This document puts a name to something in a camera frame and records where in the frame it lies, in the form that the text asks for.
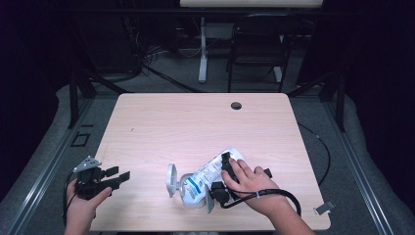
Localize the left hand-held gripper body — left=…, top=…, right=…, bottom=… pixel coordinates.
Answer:
left=71, top=156, right=115, bottom=201

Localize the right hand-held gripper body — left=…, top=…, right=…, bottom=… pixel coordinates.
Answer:
left=205, top=180, right=238, bottom=213

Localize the blue and white milk carton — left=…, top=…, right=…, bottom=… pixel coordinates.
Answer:
left=182, top=147, right=245, bottom=205

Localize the clear cup with white lid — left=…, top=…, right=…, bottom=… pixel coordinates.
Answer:
left=165, top=163, right=208, bottom=210

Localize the person's left hand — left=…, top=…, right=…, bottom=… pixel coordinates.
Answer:
left=65, top=179, right=113, bottom=229

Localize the person's right hand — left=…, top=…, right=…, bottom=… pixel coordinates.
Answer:
left=221, top=159, right=292, bottom=218

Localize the black metal stand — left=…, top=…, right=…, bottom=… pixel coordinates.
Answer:
left=287, top=70, right=346, bottom=133
left=68, top=68, right=131, bottom=129

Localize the grey metal clip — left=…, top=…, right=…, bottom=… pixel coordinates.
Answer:
left=313, top=200, right=336, bottom=215

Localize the white desk leg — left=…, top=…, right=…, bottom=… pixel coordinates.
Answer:
left=273, top=33, right=284, bottom=83
left=198, top=17, right=208, bottom=84

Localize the black folding chair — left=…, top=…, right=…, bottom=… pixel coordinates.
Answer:
left=226, top=13, right=302, bottom=93

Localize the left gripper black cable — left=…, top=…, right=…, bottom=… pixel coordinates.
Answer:
left=62, top=170, right=82, bottom=226

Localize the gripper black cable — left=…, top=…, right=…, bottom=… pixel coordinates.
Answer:
left=62, top=170, right=82, bottom=226
left=221, top=188, right=301, bottom=217

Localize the aluminium floor rail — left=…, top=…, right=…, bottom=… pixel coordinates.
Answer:
left=321, top=97, right=394, bottom=235
left=6, top=97, right=96, bottom=235

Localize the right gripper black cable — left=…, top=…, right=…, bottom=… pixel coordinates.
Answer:
left=221, top=188, right=301, bottom=217

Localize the thin black floor cable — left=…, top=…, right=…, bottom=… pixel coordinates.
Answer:
left=297, top=121, right=332, bottom=188

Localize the thick black floor cable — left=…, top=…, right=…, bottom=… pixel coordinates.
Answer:
left=141, top=63, right=204, bottom=94

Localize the tangle of background cables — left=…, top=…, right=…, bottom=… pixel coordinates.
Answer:
left=123, top=16, right=165, bottom=67

